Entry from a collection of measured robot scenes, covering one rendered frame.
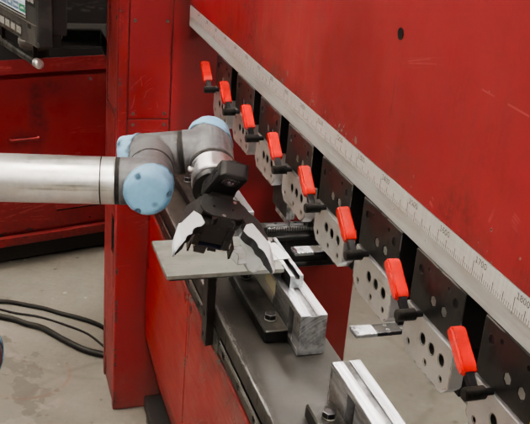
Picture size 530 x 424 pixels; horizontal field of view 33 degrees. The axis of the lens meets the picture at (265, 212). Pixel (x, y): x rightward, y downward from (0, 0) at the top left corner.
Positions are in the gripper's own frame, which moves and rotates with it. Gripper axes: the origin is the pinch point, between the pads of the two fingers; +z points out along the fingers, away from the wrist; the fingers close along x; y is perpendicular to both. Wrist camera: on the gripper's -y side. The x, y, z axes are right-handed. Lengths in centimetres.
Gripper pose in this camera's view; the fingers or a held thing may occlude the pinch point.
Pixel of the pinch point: (226, 260)
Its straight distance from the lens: 129.8
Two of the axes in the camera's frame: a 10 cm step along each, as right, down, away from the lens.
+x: -9.3, -2.0, -2.9
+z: 1.0, 6.4, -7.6
